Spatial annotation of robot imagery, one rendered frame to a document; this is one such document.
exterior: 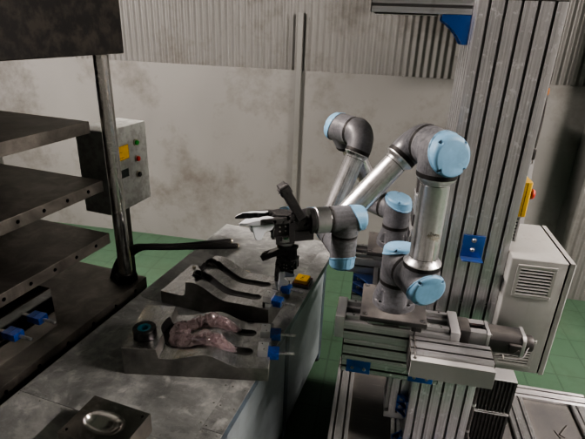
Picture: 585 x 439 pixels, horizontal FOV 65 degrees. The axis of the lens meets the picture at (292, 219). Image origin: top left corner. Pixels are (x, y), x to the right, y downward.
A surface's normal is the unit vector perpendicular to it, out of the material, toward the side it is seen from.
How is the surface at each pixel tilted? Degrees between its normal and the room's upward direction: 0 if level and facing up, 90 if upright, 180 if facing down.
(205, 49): 90
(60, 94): 90
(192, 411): 0
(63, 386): 0
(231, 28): 90
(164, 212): 90
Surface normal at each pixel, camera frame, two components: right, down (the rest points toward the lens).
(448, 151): 0.26, 0.26
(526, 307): -0.19, 0.37
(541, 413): 0.04, -0.92
